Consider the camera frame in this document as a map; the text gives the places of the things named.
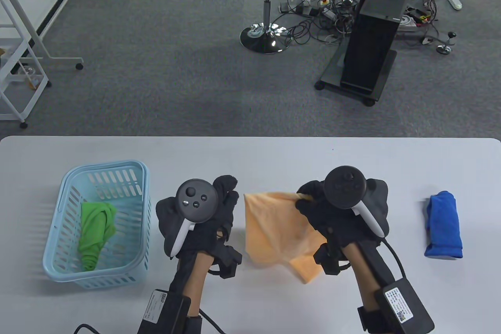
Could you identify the person's right hand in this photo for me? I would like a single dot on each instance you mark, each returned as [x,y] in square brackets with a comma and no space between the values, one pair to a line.
[317,212]

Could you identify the person's left hand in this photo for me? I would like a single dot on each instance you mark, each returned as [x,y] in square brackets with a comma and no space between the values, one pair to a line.
[227,201]

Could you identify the orange towel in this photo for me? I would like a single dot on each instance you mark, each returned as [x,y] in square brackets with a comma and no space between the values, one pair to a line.
[274,232]

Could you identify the blue rectangular towel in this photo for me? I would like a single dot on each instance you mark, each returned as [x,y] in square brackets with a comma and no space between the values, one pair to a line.
[444,224]

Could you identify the green towel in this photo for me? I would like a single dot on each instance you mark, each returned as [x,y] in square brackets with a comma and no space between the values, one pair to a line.
[94,232]

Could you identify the black forearm device with label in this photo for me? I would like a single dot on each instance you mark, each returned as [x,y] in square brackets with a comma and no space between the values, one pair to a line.
[403,306]
[164,312]

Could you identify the person's left forearm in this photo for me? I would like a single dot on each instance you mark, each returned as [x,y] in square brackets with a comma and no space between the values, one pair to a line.
[197,283]

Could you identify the person's right forearm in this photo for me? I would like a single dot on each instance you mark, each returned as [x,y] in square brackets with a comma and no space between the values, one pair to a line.
[364,275]

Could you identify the black and white left controller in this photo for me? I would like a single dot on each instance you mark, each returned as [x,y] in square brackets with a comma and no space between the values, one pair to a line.
[195,201]

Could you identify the black and white controller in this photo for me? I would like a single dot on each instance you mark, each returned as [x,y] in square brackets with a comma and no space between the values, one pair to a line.
[195,201]
[346,187]

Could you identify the black and white right controller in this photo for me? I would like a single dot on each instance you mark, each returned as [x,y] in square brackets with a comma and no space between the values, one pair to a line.
[346,187]

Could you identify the black wheeled cart base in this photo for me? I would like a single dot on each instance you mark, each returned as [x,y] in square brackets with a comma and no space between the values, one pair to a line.
[328,75]

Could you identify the black computer tower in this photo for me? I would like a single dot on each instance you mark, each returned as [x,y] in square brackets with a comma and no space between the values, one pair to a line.
[370,48]

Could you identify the light blue plastic basket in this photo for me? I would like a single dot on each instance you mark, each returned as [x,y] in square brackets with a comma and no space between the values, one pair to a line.
[56,273]

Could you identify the grey power strip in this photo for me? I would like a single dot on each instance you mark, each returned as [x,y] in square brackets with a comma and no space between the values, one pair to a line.
[291,7]

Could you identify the small stand with black knob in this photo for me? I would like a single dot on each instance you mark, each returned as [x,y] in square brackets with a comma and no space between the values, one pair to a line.
[442,49]

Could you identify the white metal shelf rack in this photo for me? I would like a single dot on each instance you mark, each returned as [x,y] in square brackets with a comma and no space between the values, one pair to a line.
[37,101]

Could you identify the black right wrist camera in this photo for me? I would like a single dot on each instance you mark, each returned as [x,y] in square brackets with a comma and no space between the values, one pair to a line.
[327,259]

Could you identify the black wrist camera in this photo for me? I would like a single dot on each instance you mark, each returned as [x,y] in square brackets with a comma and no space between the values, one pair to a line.
[327,259]
[229,261]

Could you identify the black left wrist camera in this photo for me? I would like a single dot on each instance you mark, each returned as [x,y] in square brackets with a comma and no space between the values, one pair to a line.
[229,261]

